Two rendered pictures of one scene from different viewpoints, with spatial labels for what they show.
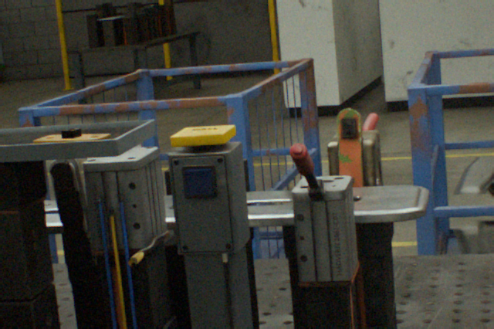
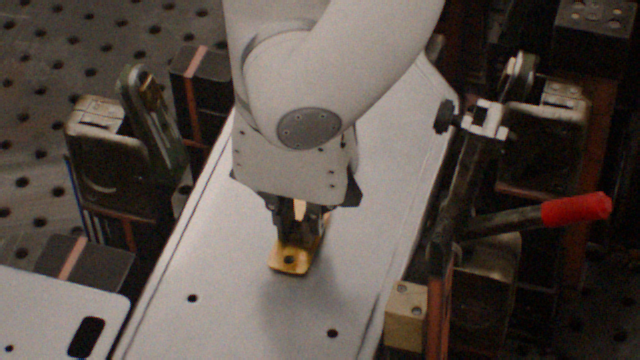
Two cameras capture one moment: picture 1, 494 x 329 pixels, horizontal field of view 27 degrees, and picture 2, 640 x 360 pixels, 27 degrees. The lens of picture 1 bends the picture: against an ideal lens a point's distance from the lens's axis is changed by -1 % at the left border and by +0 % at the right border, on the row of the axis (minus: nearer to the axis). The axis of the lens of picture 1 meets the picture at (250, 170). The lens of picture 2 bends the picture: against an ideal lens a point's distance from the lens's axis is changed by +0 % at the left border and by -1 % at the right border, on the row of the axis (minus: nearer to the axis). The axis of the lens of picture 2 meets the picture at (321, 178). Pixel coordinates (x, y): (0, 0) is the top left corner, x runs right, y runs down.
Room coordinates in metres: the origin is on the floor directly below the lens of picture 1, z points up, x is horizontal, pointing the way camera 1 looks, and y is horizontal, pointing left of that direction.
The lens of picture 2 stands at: (1.55, 1.64, 1.98)
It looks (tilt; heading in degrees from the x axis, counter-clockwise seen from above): 50 degrees down; 277
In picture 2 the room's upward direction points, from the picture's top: 3 degrees counter-clockwise
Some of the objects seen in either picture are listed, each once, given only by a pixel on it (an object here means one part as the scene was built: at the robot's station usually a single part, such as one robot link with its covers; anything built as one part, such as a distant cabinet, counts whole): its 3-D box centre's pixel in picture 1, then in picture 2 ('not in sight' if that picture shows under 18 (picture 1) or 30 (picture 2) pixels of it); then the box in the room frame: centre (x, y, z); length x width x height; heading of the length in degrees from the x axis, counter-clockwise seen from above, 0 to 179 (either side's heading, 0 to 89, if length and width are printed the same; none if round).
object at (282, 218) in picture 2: not in sight; (271, 203); (1.69, 0.90, 1.04); 0.03 x 0.03 x 0.07; 77
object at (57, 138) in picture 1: (71, 134); not in sight; (1.15, 0.20, 1.17); 0.08 x 0.04 x 0.01; 65
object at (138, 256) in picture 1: (147, 249); not in sight; (1.25, 0.14, 1.00); 0.12 x 0.01 x 0.01; 167
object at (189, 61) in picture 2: not in sight; (216, 156); (1.79, 0.68, 0.84); 0.11 x 0.08 x 0.29; 167
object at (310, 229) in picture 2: not in sight; (323, 215); (1.65, 0.91, 1.04); 0.03 x 0.03 x 0.07; 77
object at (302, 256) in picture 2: not in sight; (299, 231); (1.67, 0.90, 1.01); 0.08 x 0.04 x 0.01; 77
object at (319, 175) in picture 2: not in sight; (291, 139); (1.67, 0.90, 1.14); 0.10 x 0.07 x 0.11; 167
